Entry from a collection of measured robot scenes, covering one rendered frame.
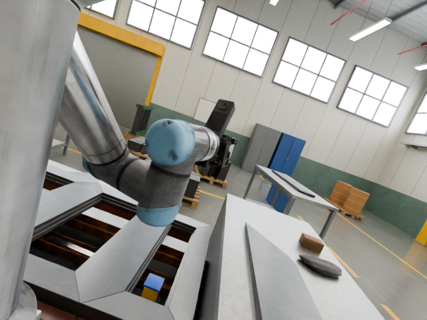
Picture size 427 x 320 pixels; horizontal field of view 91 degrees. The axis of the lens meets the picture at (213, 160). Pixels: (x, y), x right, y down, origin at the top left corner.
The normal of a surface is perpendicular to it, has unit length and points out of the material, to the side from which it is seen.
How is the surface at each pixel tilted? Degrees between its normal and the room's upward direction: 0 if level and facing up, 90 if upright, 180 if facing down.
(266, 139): 90
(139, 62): 90
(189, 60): 90
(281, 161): 90
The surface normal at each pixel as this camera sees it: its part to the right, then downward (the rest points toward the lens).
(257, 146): 0.04, 0.20
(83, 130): 0.27, 0.73
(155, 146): -0.36, 0.04
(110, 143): 0.83, 0.43
